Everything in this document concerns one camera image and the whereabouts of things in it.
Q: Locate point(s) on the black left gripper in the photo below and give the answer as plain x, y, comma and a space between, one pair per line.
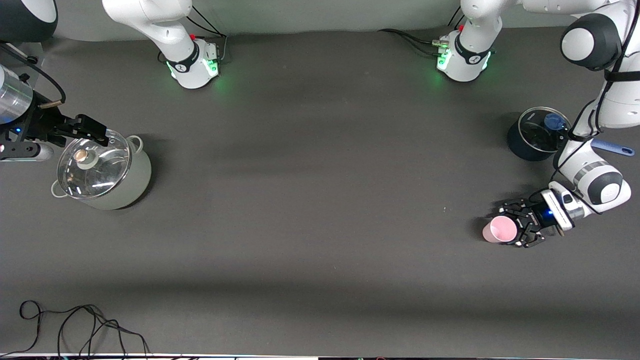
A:
539, 216

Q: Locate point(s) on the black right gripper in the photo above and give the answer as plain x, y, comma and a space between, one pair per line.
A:
44, 125

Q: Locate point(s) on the pink plastic cup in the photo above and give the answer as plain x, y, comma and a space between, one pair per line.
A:
500, 229

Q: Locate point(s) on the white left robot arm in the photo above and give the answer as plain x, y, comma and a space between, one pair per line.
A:
615, 100

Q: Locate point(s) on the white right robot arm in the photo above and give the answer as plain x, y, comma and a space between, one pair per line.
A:
170, 30

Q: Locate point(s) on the glass lid with metal knob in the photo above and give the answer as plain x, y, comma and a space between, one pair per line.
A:
100, 175

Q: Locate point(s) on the pale grey stockpot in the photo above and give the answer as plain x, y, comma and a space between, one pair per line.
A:
140, 180

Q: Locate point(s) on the dark blue saucepan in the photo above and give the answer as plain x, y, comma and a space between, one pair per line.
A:
517, 145

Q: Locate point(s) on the black caster wheel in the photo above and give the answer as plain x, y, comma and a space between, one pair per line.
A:
32, 59

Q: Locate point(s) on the dark grey table mat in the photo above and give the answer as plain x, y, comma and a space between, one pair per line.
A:
320, 225

